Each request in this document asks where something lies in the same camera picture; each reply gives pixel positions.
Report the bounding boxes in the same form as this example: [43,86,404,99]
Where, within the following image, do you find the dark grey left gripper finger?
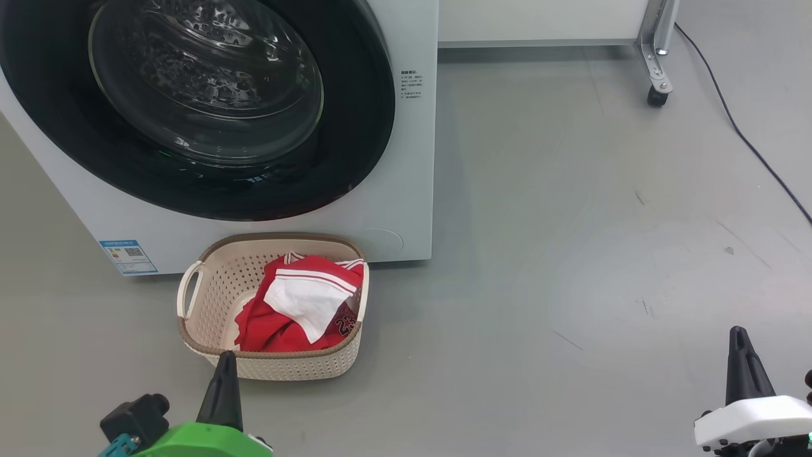
[195,351,225,428]
[223,351,244,432]

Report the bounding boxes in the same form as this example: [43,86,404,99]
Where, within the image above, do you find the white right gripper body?
[693,395,812,449]

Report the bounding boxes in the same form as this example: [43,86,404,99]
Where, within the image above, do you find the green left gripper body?
[130,421,275,457]

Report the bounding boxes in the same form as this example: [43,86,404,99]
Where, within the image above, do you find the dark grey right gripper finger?
[737,326,776,402]
[724,326,742,407]

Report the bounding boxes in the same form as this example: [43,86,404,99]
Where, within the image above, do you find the red number 23 jersey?
[234,254,363,354]

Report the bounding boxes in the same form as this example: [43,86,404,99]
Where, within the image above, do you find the red and white shorts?
[263,252,366,344]

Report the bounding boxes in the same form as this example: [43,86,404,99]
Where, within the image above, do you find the washing machine door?
[0,0,398,222]

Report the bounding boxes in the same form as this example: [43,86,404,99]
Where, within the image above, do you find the cream perforated laundry basket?
[176,232,370,382]

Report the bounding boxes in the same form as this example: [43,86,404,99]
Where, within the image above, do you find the white washing machine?
[0,0,440,277]

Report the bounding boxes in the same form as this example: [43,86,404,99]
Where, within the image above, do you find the blue energy label sticker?
[98,239,159,276]

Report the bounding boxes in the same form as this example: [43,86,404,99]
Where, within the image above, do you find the white partition panel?
[438,0,654,49]

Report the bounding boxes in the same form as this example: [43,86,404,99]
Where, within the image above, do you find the grey cable with teal connector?
[97,434,141,457]

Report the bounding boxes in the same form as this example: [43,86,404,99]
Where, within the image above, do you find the thin black floor cable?
[674,22,812,227]

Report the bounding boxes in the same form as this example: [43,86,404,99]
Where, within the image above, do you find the metal frame leg with caster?
[636,0,681,108]

